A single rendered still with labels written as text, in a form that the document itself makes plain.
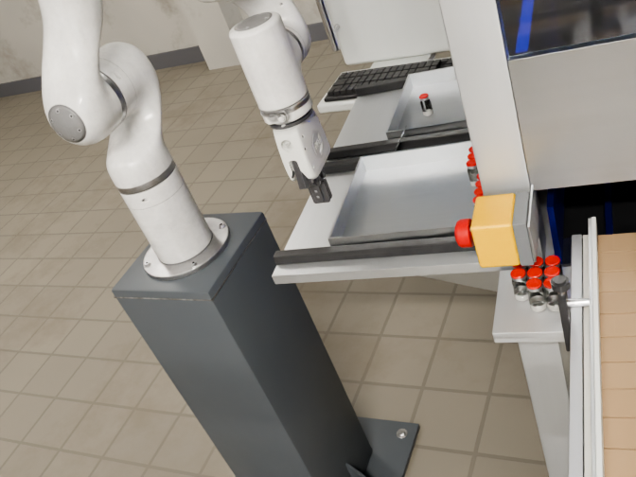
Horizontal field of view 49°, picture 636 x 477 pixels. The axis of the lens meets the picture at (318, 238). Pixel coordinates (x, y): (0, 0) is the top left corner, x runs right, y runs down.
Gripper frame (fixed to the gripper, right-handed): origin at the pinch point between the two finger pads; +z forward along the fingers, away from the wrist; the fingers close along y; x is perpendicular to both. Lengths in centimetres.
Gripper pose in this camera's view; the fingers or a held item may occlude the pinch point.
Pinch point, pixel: (320, 191)
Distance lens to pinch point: 121.1
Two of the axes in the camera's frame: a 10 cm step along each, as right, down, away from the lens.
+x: -9.1, 0.8, 4.2
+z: 3.2, 7.7, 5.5
